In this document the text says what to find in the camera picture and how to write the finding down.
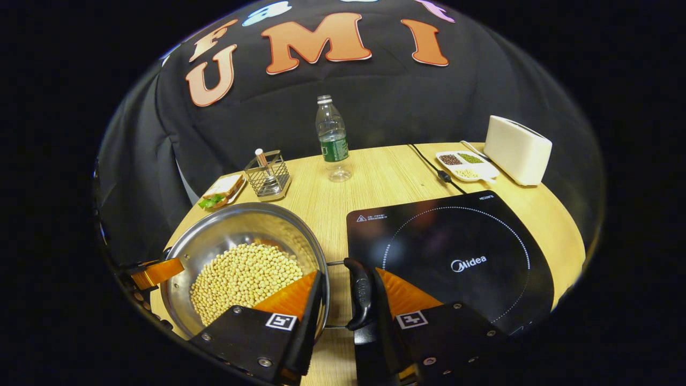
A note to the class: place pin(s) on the sandwich with lettuce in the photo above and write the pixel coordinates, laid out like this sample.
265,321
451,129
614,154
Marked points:
222,190

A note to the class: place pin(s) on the stainless steel pot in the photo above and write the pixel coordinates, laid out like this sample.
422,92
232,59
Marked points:
230,228

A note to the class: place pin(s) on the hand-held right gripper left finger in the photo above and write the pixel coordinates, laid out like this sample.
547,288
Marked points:
308,327

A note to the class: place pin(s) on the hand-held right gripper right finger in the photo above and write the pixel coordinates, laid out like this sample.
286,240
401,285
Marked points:
388,332

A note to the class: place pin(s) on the white divided bean dish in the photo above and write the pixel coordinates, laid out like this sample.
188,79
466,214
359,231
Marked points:
466,166

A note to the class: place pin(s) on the black induction cooktop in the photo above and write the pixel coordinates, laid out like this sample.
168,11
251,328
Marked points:
455,236

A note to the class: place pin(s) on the white spoon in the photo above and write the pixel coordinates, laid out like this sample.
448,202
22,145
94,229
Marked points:
472,149

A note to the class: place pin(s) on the white toaster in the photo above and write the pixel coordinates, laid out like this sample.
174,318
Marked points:
517,150

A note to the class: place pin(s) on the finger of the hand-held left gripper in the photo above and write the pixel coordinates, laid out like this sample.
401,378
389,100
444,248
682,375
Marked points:
158,272

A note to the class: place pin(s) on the pale stick in holder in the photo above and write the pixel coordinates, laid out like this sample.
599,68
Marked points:
262,160

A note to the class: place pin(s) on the clear plastic water bottle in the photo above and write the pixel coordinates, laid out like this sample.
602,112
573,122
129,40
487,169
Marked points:
333,142

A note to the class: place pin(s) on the pile of soybeans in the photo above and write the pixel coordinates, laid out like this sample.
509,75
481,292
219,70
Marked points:
241,279

